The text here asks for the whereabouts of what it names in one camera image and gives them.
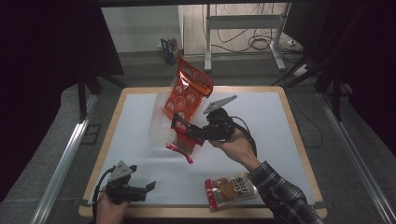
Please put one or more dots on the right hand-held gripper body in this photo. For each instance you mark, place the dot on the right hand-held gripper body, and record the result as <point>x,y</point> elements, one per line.
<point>219,124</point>

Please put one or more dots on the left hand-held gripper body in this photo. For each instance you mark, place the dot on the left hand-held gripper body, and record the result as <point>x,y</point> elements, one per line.
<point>123,189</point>

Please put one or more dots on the red and black snack packet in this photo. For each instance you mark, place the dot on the red and black snack packet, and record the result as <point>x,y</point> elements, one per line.
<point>183,146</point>

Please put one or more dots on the clear plastic container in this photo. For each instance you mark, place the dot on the clear plastic container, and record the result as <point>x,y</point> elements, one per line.
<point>158,124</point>

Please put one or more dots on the large orange snack bag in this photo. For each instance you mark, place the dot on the large orange snack bag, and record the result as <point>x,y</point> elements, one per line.
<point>186,90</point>

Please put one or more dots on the white and red cracker packet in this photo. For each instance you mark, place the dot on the white and red cracker packet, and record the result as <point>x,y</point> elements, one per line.
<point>232,189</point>

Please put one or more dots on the person's left hand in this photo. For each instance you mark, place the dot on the person's left hand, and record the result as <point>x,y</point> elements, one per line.
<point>110,210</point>

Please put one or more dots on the person's right hand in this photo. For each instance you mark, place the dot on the person's right hand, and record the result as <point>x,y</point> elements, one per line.
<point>239,149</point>

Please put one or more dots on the white table mat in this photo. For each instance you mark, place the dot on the white table mat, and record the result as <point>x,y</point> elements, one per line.
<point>264,124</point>

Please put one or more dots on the blue carton box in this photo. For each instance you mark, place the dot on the blue carton box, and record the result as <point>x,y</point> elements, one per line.
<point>169,49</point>

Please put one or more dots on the white power strip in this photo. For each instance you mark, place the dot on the white power strip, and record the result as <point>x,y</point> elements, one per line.
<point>302,70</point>

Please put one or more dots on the black stand legs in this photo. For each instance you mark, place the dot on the black stand legs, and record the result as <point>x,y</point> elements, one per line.
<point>82,99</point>

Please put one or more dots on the black tripod legs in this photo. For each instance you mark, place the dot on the black tripod legs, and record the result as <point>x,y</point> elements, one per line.
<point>311,67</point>

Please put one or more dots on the white cabinet panel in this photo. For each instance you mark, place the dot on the white cabinet panel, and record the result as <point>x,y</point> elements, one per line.
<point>140,28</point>

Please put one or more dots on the aluminium rail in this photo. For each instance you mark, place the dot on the aluminium rail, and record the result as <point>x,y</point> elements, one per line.
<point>355,155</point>
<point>62,168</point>

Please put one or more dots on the white metal desk frame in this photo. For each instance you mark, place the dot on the white metal desk frame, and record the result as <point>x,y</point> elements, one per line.
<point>243,21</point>

